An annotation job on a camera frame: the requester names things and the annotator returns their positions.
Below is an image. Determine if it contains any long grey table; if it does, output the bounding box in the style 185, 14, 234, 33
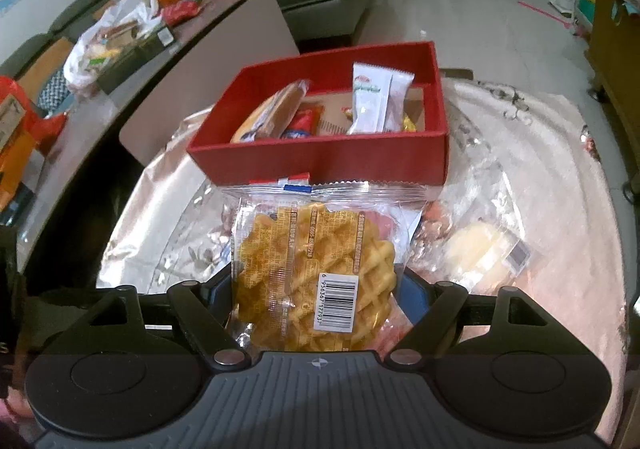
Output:
0, 0, 301, 275

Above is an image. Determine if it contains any waffle packet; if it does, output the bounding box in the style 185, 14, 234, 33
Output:
221, 181, 428, 355

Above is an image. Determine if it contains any tall white snack packet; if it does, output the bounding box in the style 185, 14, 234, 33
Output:
382, 71, 416, 132
346, 63, 393, 136

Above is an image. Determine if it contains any brown cushion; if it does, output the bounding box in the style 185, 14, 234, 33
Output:
17, 36, 76, 92

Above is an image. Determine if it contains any orange bag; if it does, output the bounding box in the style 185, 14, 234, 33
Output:
0, 75, 68, 210

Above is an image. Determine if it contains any striped edge snack packet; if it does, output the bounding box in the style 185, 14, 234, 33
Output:
247, 171, 313, 193

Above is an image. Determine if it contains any round cake packet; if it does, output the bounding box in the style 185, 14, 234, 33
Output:
415, 216, 543, 290

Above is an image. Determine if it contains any wooden cabinet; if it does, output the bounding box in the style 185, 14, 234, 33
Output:
585, 0, 640, 130

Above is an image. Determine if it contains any red blue snack packet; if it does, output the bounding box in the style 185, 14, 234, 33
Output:
280, 109, 321, 140

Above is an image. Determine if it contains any red snack bag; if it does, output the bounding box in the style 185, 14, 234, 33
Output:
161, 0, 203, 24

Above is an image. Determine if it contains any grey green sofa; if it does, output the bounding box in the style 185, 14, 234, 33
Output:
0, 0, 386, 80

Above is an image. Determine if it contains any shiny floral tablecloth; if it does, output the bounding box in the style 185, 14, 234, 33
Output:
95, 79, 633, 430

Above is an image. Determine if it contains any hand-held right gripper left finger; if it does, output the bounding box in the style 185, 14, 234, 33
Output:
42, 264, 251, 372

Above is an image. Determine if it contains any white plastic bag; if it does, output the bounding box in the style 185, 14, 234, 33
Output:
65, 0, 161, 90

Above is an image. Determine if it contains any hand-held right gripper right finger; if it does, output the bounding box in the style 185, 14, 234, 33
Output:
382, 266, 591, 372

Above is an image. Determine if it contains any yellow sandwich bread packet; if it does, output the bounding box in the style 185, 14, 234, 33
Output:
230, 80, 310, 144

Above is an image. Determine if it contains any dark green box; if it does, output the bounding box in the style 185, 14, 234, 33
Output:
97, 26, 181, 94

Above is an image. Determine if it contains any pink stick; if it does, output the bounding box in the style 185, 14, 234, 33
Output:
517, 1, 573, 30

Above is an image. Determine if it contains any dotted dark cushion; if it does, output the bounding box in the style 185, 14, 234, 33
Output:
37, 69, 78, 114

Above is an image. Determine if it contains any red cardboard box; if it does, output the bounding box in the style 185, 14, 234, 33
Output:
186, 41, 448, 187

